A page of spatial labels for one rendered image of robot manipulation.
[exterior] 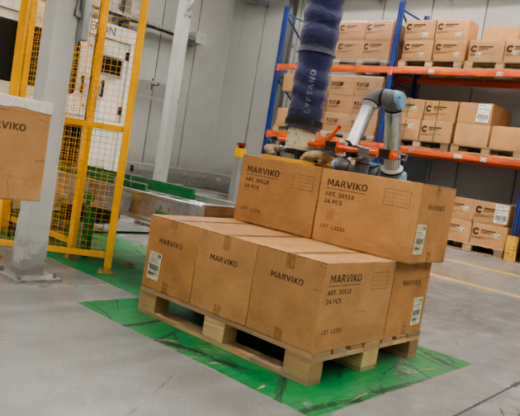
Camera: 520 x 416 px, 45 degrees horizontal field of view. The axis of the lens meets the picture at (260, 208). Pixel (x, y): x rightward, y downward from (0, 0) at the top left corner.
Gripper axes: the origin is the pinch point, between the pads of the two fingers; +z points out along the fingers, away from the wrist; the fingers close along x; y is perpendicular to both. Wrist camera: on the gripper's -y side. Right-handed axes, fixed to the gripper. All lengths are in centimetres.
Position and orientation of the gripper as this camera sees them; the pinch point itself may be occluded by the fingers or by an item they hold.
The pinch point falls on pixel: (338, 147)
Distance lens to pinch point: 361.2
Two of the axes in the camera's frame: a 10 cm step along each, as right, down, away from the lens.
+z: -6.6, -0.6, -7.5
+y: -7.4, -1.6, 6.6
